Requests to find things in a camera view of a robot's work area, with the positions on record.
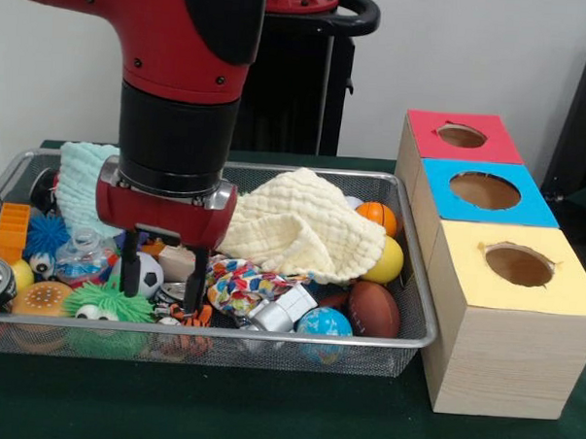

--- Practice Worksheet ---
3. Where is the blue globe ball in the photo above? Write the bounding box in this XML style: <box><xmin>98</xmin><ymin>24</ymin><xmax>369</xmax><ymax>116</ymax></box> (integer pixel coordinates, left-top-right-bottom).
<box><xmin>294</xmin><ymin>305</ymin><xmax>354</xmax><ymax>338</ymax></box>

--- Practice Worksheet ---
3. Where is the orange toy basketball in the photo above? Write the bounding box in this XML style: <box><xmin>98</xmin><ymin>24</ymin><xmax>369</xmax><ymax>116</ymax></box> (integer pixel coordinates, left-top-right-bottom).
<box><xmin>354</xmin><ymin>200</ymin><xmax>399</xmax><ymax>238</ymax></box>

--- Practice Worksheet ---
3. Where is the wooden box with three holes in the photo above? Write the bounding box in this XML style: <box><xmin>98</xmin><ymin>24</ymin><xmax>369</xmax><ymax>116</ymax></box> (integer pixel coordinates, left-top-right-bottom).
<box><xmin>384</xmin><ymin>109</ymin><xmax>586</xmax><ymax>421</ymax></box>

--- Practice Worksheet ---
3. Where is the cream waffle cloth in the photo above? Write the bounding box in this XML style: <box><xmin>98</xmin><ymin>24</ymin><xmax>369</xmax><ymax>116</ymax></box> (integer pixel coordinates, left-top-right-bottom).
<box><xmin>217</xmin><ymin>163</ymin><xmax>392</xmax><ymax>287</ymax></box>

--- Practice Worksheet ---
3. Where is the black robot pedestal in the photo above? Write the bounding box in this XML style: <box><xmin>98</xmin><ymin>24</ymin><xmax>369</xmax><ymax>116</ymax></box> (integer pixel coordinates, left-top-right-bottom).
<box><xmin>226</xmin><ymin>0</ymin><xmax>381</xmax><ymax>159</ymax></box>

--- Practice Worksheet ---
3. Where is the dark green table cloth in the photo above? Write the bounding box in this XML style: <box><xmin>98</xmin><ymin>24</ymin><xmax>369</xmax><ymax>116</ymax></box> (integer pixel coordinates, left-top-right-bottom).
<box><xmin>0</xmin><ymin>137</ymin><xmax>586</xmax><ymax>439</ymax></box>

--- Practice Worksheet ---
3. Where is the blue spiky ball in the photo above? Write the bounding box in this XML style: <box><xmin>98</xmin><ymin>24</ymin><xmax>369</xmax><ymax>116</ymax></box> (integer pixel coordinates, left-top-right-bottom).
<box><xmin>23</xmin><ymin>212</ymin><xmax>73</xmax><ymax>262</ymax></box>

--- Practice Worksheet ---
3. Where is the wire mesh bin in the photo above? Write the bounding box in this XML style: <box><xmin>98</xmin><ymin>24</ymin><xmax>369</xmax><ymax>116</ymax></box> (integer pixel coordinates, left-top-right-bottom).
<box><xmin>0</xmin><ymin>147</ymin><xmax>446</xmax><ymax>381</ymax></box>

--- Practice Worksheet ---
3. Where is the black chair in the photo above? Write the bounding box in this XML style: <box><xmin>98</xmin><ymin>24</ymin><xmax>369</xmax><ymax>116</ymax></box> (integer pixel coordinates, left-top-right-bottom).
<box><xmin>540</xmin><ymin>28</ymin><xmax>586</xmax><ymax>199</ymax></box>

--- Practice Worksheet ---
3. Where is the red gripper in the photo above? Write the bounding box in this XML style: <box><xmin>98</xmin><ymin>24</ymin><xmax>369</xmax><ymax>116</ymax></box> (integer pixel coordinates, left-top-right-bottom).
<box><xmin>89</xmin><ymin>154</ymin><xmax>241</xmax><ymax>321</ymax></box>

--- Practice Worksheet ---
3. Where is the yellow ball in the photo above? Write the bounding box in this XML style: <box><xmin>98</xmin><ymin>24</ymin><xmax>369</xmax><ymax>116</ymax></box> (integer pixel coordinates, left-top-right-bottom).
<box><xmin>362</xmin><ymin>234</ymin><xmax>406</xmax><ymax>286</ymax></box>

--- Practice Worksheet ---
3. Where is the brown toy football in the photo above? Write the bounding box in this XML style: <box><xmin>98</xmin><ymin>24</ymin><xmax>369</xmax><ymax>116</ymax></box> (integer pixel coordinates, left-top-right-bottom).
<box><xmin>344</xmin><ymin>278</ymin><xmax>403</xmax><ymax>339</ymax></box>

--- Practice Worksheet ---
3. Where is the toy burger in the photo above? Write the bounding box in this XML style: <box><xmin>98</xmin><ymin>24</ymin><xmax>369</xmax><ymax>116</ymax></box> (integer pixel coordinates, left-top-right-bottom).
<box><xmin>11</xmin><ymin>278</ymin><xmax>75</xmax><ymax>318</ymax></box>

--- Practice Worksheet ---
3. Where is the green spiky toy with eyes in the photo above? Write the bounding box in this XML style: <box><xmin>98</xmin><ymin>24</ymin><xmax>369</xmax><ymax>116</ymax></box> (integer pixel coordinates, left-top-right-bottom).
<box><xmin>63</xmin><ymin>273</ymin><xmax>155</xmax><ymax>324</ymax></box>

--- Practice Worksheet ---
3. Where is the light blue waffle cloth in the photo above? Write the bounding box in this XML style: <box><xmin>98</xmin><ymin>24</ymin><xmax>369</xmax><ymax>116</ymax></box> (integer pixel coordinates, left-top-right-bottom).
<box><xmin>53</xmin><ymin>140</ymin><xmax>123</xmax><ymax>241</ymax></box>

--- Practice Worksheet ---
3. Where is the tiger striped plush toy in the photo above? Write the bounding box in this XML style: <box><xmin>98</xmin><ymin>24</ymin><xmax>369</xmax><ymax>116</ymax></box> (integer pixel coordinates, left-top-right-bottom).
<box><xmin>164</xmin><ymin>300</ymin><xmax>215</xmax><ymax>328</ymax></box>

